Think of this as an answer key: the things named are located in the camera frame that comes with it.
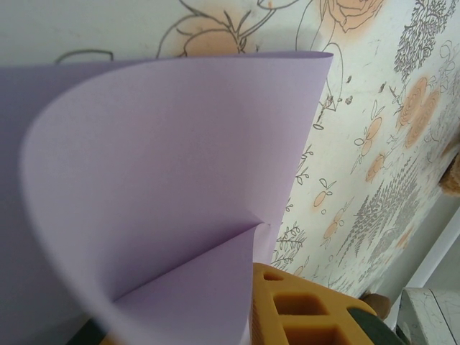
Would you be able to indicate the floral printed table mat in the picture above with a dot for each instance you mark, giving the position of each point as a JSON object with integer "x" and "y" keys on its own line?
{"x": 377, "y": 143}

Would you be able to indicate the brown teddy bear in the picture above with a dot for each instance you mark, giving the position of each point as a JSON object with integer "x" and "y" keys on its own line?
{"x": 449, "y": 169}

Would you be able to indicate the lilac paper sheet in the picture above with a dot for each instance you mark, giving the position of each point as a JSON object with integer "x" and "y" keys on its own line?
{"x": 161, "y": 161}

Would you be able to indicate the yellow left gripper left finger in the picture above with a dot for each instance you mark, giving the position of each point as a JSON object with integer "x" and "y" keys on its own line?
{"x": 90, "y": 332}

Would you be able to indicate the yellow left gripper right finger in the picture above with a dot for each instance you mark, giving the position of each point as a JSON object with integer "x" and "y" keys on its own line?
{"x": 305, "y": 312}

